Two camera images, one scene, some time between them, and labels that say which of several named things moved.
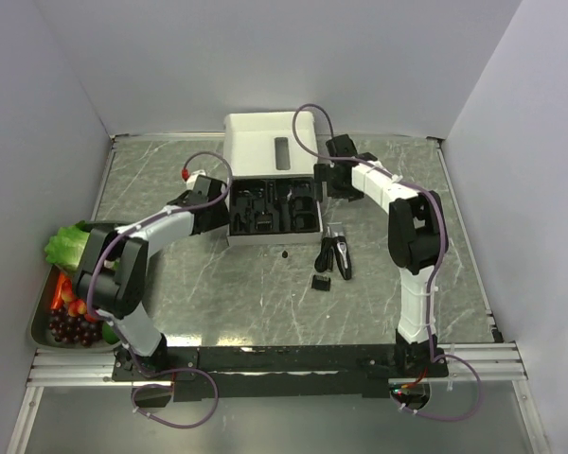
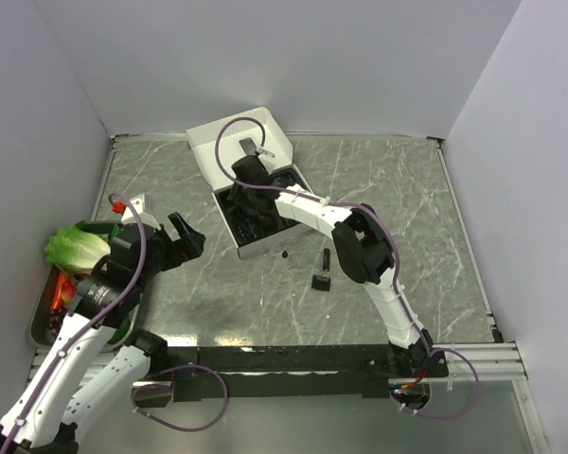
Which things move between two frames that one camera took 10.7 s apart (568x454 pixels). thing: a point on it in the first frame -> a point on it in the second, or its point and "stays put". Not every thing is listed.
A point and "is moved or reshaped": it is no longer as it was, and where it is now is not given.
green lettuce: x=64 y=249 stays put
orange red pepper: x=58 y=299 stays put
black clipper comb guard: x=321 y=283 stays put
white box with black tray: x=275 y=197 is moved or reshaped
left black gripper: x=221 y=219 -> x=188 y=245
